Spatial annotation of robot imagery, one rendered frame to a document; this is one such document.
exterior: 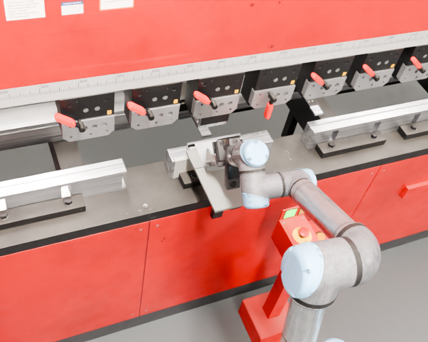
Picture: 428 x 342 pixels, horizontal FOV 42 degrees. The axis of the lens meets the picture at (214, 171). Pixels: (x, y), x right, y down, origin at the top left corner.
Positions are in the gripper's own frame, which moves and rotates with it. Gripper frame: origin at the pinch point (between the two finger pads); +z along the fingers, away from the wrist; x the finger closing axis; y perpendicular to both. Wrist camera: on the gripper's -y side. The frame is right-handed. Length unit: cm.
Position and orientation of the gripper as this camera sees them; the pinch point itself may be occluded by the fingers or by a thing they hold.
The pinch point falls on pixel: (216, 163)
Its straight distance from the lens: 186.9
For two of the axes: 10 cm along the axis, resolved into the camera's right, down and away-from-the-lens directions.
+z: -3.3, 0.1, 9.5
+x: -9.3, 1.6, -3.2
